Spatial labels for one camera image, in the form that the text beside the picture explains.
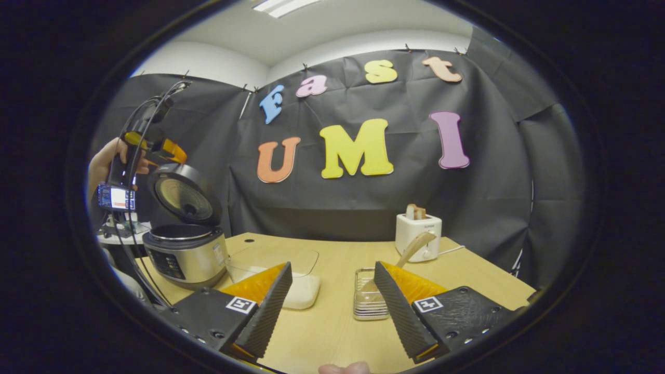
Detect clear chopstick holder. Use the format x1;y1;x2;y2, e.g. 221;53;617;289
353;268;391;321

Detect white side table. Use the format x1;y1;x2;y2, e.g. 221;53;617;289
98;221;152;246

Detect ceiling light panel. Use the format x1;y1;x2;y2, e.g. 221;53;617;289
252;0;323;19

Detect computer monitor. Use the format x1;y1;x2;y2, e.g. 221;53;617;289
97;183;137;212

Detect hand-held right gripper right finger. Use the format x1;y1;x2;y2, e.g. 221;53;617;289
373;261;520;364

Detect white toaster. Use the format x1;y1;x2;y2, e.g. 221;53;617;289
395;213;443;263

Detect white rice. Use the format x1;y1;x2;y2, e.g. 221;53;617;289
283;273;321;311

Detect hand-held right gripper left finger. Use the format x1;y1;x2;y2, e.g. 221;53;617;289
156;261;293;363

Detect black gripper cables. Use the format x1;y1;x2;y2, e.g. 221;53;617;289
111;81;191;308

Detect clear plastic rice container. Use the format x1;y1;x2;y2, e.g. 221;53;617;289
224;245;321;311

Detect silver black rice cooker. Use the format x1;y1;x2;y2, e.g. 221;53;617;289
142;163;230;290

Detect wooden spoon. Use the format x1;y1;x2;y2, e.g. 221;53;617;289
361;231;437;294

